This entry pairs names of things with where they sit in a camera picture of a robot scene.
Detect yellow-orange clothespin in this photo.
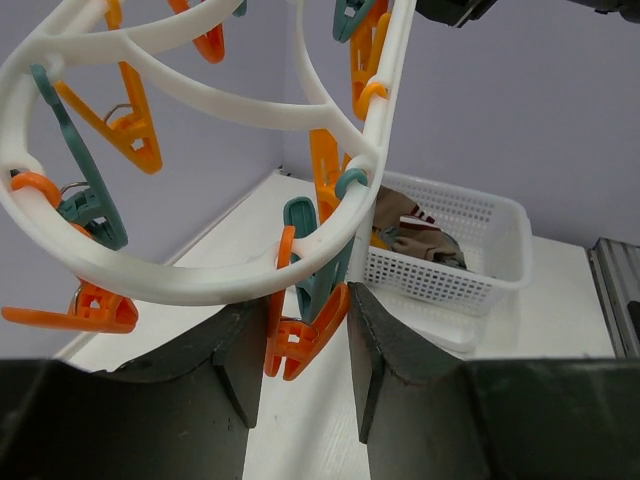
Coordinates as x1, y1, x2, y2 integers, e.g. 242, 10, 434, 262
309, 129, 351, 224

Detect beige striped sock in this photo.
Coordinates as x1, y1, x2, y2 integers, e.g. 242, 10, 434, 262
372, 186, 467, 270

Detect yellow sock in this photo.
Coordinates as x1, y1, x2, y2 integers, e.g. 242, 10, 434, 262
370, 231, 389, 250

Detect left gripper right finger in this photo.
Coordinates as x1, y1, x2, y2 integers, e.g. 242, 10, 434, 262
347, 283, 639, 479

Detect white clothes rack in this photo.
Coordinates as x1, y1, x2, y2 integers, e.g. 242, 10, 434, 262
369, 286, 480, 353

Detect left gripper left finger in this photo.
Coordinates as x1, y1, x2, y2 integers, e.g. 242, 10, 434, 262
1, 300, 265, 479

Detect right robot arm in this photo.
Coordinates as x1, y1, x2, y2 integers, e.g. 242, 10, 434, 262
415, 0, 639, 29

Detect orange clothespin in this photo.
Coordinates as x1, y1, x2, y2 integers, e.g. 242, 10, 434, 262
263, 225, 351, 382
1, 172, 139, 334

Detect teal clothespin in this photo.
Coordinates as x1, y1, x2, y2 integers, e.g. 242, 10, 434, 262
283, 196, 355, 325

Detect white plastic basket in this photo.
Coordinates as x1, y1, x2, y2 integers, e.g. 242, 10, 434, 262
364, 173, 533, 316

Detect aluminium rail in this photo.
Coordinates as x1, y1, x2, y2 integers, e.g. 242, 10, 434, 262
587, 238, 639, 359

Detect white round clip hanger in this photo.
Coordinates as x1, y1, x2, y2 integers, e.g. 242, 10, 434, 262
1, 1, 414, 306

